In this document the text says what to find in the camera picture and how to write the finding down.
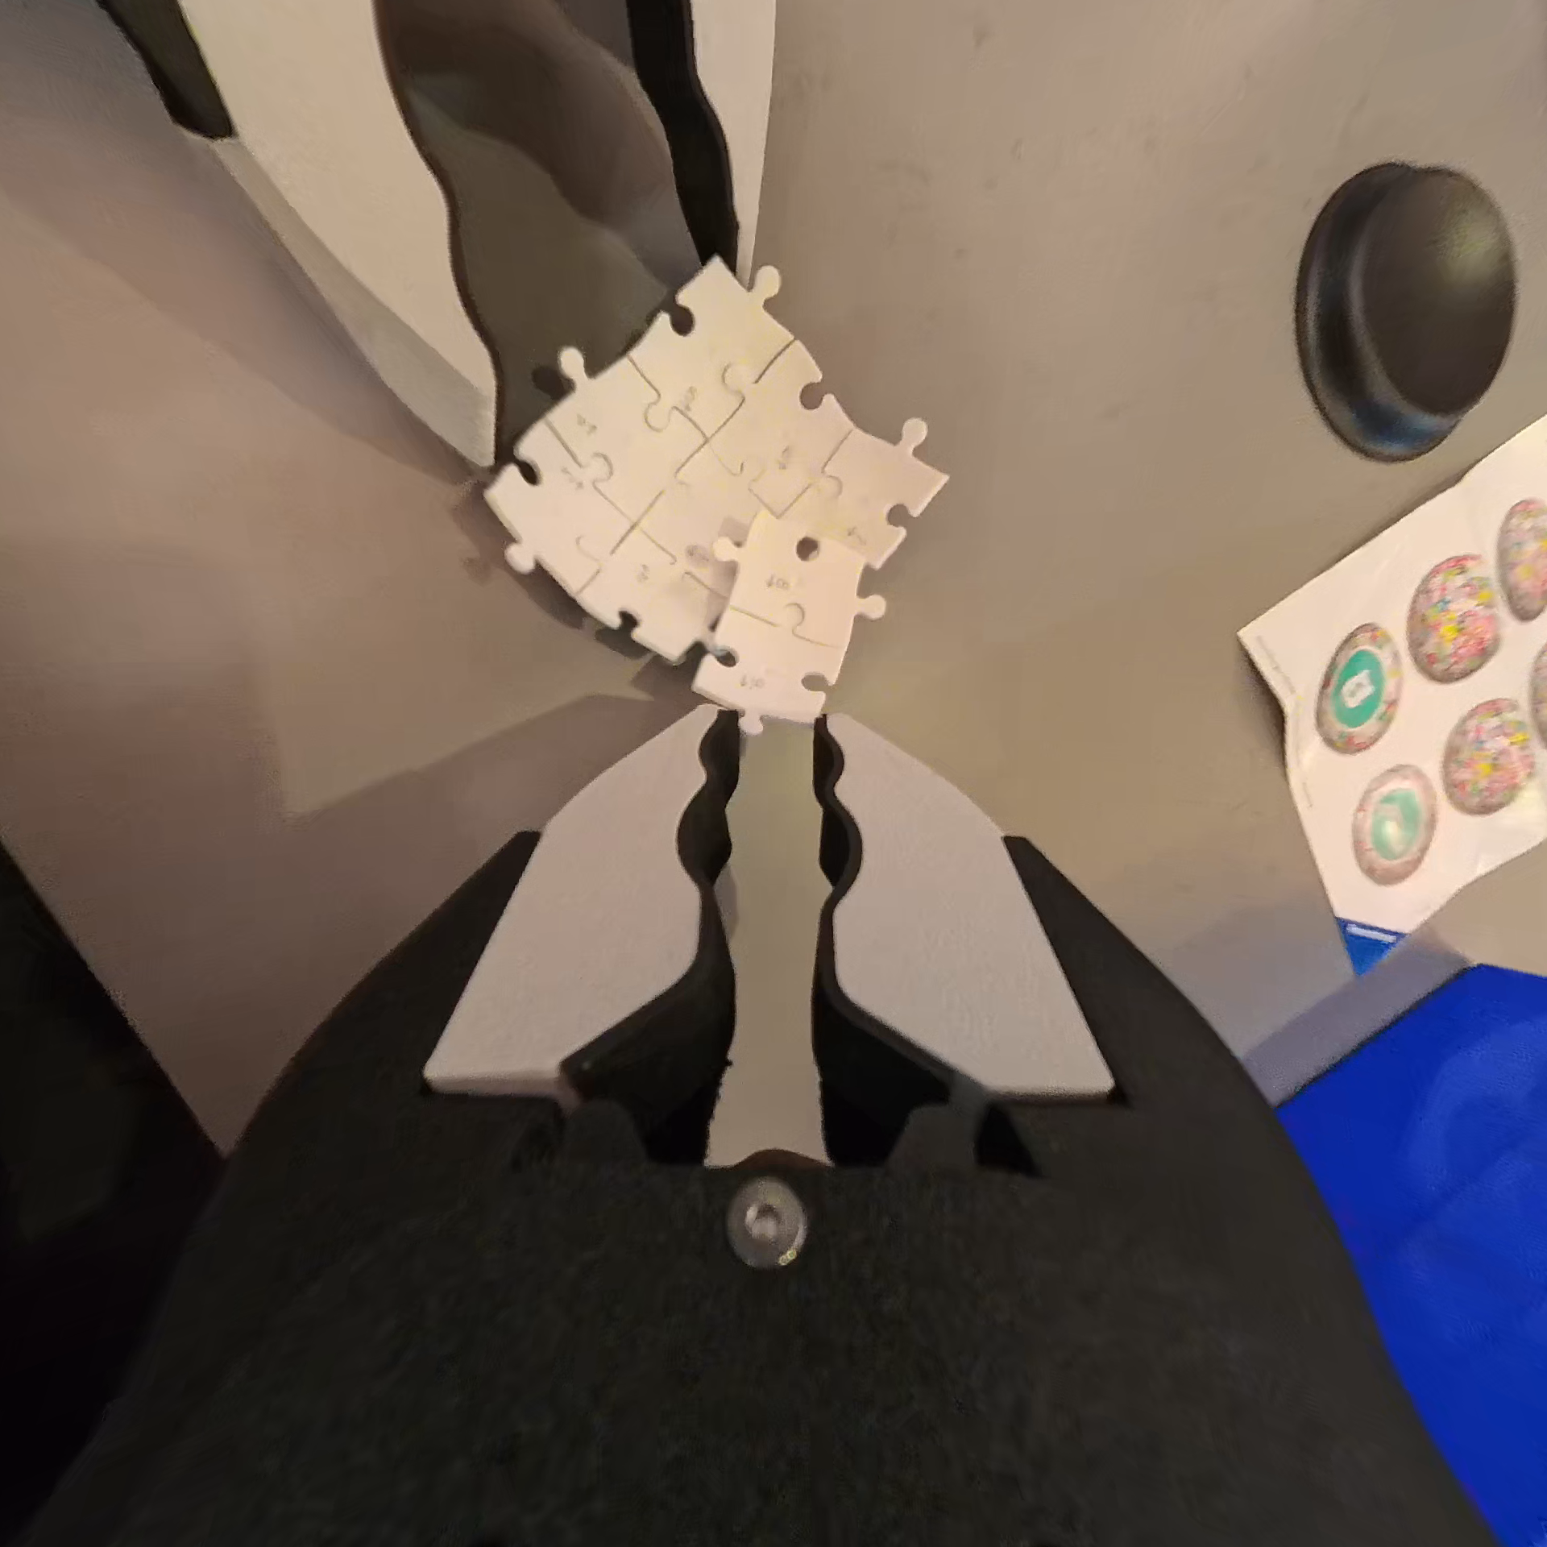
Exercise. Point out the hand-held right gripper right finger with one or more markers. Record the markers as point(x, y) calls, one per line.
point(954, 955)

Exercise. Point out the blue box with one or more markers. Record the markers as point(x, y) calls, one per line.
point(1439, 1209)

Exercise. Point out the joined white puzzle section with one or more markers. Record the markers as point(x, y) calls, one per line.
point(676, 459)

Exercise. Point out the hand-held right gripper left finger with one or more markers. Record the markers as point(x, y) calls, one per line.
point(591, 955)

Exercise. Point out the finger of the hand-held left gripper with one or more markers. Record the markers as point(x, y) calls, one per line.
point(350, 157)
point(737, 96)

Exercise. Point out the white printed instruction sheet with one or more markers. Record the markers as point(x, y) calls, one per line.
point(1341, 835)

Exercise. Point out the small joined puzzle pair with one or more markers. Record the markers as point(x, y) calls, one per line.
point(779, 629)

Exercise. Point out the black round desk grommet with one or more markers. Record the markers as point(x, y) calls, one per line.
point(1407, 314)

